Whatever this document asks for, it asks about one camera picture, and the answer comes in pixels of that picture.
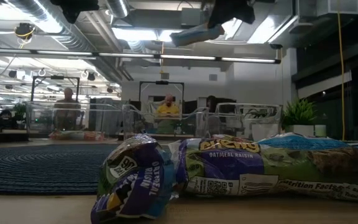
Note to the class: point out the grassy plant white pot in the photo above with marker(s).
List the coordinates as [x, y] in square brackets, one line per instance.
[298, 113]

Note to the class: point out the blue granola bar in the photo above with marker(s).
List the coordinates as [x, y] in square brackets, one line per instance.
[194, 35]
[306, 141]

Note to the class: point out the round dark blue woven mat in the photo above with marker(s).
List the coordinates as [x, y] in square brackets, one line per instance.
[42, 168]

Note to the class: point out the long clear plastic bin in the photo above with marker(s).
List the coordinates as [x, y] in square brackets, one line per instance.
[228, 124]

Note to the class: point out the broad-leaf plant white pot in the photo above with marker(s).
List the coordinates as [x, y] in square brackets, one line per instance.
[264, 130]

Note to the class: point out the long LED light bar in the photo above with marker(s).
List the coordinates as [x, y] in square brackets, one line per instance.
[157, 56]

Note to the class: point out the black ceiling-mounted device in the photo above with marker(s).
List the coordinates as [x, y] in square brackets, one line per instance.
[24, 31]

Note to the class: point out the small pale cup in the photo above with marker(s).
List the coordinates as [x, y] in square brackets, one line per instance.
[320, 130]

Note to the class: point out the black background rig frame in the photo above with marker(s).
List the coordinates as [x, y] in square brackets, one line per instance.
[56, 77]
[162, 82]

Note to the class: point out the purple oatmeal raisin granola bar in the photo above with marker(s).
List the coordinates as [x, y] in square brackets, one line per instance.
[244, 168]
[135, 180]

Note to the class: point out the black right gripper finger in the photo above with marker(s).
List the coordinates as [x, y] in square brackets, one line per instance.
[217, 21]

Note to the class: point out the small background green plant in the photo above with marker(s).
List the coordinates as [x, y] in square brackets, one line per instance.
[20, 111]

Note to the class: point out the square grey wall vent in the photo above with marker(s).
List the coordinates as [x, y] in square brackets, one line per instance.
[165, 76]
[213, 77]

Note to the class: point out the person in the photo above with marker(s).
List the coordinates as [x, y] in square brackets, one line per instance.
[67, 109]
[211, 104]
[5, 118]
[167, 110]

